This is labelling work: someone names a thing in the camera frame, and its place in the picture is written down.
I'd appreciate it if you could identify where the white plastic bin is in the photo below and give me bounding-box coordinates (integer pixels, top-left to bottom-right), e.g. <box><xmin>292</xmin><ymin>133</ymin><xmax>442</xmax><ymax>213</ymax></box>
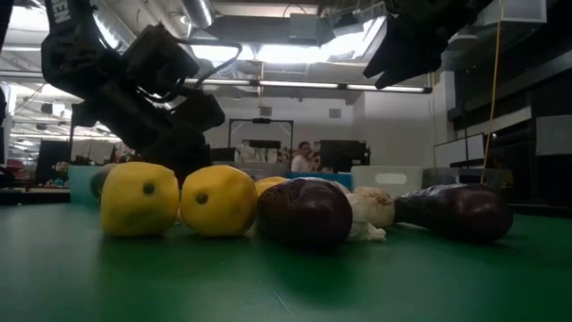
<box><xmin>349</xmin><ymin>165</ymin><xmax>425</xmax><ymax>199</ymax></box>

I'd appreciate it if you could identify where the blue plastic bin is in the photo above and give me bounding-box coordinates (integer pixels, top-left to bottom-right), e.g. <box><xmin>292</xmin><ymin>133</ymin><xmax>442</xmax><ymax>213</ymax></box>
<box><xmin>284</xmin><ymin>172</ymin><xmax>354</xmax><ymax>191</ymax></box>

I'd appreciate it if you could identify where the silver air duct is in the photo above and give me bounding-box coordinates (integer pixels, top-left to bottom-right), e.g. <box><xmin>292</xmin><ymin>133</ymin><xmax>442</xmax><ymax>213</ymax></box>
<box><xmin>178</xmin><ymin>0</ymin><xmax>216</xmax><ymax>29</ymax></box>

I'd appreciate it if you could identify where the purple eggplant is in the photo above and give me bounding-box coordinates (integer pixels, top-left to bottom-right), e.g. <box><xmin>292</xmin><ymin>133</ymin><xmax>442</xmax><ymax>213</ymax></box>
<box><xmin>392</xmin><ymin>182</ymin><xmax>515</xmax><ymax>245</ymax></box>
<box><xmin>256</xmin><ymin>176</ymin><xmax>355</xmax><ymax>248</ymax></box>

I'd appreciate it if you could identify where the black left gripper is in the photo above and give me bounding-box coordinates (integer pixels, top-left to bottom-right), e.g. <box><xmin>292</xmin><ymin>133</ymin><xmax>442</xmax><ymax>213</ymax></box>
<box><xmin>71</xmin><ymin>75</ymin><xmax>227</xmax><ymax>187</ymax></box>

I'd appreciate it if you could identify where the person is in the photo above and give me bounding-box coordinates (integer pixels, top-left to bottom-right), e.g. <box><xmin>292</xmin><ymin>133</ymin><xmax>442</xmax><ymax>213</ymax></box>
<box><xmin>290</xmin><ymin>140</ymin><xmax>322</xmax><ymax>174</ymax></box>

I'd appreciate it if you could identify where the front white garlic bulb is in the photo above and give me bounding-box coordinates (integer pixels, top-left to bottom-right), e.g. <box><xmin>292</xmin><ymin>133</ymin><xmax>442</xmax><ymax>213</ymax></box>
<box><xmin>350</xmin><ymin>192</ymin><xmax>397</xmax><ymax>243</ymax></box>

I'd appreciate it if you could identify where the yellow cable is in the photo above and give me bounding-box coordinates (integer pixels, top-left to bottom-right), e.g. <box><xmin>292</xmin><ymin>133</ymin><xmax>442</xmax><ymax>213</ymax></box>
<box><xmin>479</xmin><ymin>0</ymin><xmax>505</xmax><ymax>185</ymax></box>

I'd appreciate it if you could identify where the dark grey plastic bin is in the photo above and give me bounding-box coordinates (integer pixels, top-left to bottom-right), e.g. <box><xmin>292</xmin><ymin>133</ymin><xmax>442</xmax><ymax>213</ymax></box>
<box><xmin>421</xmin><ymin>166</ymin><xmax>513</xmax><ymax>191</ymax></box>

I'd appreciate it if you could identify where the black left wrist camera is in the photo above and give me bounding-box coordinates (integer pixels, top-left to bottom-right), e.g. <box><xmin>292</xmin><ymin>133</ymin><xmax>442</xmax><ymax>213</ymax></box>
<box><xmin>121</xmin><ymin>22</ymin><xmax>201</xmax><ymax>97</ymax></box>

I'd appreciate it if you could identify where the green table mat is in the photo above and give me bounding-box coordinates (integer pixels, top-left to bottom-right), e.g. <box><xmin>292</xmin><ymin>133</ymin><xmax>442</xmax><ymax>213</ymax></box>
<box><xmin>0</xmin><ymin>203</ymin><xmax>572</xmax><ymax>322</ymax></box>

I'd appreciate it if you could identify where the whiteboard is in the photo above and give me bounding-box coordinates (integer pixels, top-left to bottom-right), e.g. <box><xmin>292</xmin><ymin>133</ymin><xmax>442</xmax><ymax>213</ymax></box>
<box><xmin>432</xmin><ymin>132</ymin><xmax>487</xmax><ymax>169</ymax></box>

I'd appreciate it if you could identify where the yellow lemon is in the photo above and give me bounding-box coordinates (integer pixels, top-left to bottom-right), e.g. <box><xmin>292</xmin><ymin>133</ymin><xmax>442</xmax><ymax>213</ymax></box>
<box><xmin>99</xmin><ymin>160</ymin><xmax>181</xmax><ymax>238</ymax></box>
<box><xmin>180</xmin><ymin>164</ymin><xmax>259</xmax><ymax>238</ymax></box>
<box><xmin>253</xmin><ymin>174</ymin><xmax>290</xmax><ymax>197</ymax></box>

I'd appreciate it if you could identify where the beige garlic bulb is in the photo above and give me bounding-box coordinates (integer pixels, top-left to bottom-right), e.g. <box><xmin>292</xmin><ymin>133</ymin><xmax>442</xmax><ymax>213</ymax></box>
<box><xmin>353</xmin><ymin>185</ymin><xmax>398</xmax><ymax>227</ymax></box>

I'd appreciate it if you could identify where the grey ceiling vent box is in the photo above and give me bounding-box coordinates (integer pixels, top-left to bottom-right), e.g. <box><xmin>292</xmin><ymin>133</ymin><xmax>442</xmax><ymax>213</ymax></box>
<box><xmin>288</xmin><ymin>13</ymin><xmax>324</xmax><ymax>47</ymax></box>

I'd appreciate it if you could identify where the black rig frame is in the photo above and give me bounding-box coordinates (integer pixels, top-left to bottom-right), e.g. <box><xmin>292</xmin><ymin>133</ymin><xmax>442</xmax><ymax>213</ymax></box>
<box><xmin>227</xmin><ymin>117</ymin><xmax>295</xmax><ymax>151</ymax></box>

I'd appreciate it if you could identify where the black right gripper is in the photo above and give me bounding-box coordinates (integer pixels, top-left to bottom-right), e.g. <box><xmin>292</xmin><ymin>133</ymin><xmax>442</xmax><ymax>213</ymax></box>
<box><xmin>362</xmin><ymin>0</ymin><xmax>492</xmax><ymax>90</ymax></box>

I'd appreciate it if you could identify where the black monitor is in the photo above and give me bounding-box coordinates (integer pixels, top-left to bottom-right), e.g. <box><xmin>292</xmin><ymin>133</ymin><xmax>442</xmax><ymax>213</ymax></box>
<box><xmin>318</xmin><ymin>139</ymin><xmax>372</xmax><ymax>174</ymax></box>
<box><xmin>34</xmin><ymin>139</ymin><xmax>72</xmax><ymax>185</ymax></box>

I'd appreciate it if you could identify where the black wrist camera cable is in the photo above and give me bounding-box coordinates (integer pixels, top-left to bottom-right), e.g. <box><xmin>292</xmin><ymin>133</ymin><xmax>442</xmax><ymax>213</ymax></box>
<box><xmin>176</xmin><ymin>38</ymin><xmax>245</xmax><ymax>89</ymax></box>

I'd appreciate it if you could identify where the teal green plastic bin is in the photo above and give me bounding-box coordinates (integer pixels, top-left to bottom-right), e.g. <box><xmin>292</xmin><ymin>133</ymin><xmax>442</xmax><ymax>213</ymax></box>
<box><xmin>66</xmin><ymin>164</ymin><xmax>105</xmax><ymax>206</ymax></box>

